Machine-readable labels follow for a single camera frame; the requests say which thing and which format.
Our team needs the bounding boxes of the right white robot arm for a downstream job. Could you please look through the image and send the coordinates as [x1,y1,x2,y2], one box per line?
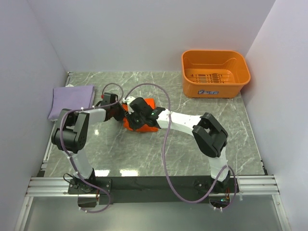
[122,97,230,192]

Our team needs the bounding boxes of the orange t shirt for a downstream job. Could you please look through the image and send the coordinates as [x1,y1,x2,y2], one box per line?
[130,97,158,132]

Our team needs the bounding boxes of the aluminium table edge rail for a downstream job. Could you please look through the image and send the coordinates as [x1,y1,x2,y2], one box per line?
[36,71,74,178]

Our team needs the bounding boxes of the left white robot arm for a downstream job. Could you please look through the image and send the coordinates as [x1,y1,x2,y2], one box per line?
[51,93,125,193]

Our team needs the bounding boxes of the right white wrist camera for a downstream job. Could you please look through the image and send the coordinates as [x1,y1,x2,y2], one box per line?
[122,96,136,114]

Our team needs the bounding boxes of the folded purple t shirt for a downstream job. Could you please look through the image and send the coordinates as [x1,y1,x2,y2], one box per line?
[48,84,95,121]

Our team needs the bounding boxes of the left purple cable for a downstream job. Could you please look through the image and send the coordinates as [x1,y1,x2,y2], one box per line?
[60,83,125,214]

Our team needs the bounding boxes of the orange plastic basket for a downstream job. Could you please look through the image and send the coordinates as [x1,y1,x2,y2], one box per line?
[181,50,251,99]

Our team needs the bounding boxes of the front aluminium rail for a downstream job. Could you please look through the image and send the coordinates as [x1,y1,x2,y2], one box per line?
[26,175,280,197]

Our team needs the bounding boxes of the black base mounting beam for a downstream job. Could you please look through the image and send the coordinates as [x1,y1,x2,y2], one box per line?
[67,175,239,210]

